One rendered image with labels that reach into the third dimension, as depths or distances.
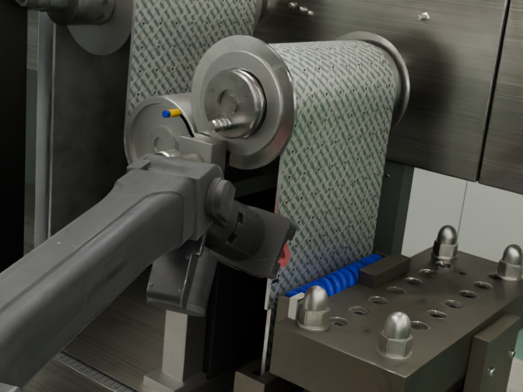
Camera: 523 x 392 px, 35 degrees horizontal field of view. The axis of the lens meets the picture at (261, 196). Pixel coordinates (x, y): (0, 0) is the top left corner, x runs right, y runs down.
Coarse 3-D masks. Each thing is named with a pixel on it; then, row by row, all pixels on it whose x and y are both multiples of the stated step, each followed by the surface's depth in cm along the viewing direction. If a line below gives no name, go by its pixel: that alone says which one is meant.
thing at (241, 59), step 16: (224, 64) 92; (240, 64) 90; (256, 64) 89; (208, 80) 94; (272, 80) 88; (272, 96) 89; (272, 112) 89; (272, 128) 89; (240, 144) 92; (256, 144) 91
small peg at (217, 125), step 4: (212, 120) 89; (216, 120) 89; (220, 120) 89; (224, 120) 90; (228, 120) 90; (208, 124) 89; (212, 124) 88; (216, 124) 88; (220, 124) 89; (224, 124) 89; (228, 124) 90; (232, 124) 90; (208, 128) 89; (212, 128) 89; (216, 128) 88; (220, 128) 89; (224, 128) 90; (228, 128) 90; (212, 132) 89
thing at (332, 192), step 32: (288, 160) 91; (320, 160) 96; (352, 160) 102; (384, 160) 109; (288, 192) 93; (320, 192) 98; (352, 192) 104; (320, 224) 100; (352, 224) 107; (320, 256) 102; (352, 256) 109; (288, 288) 98
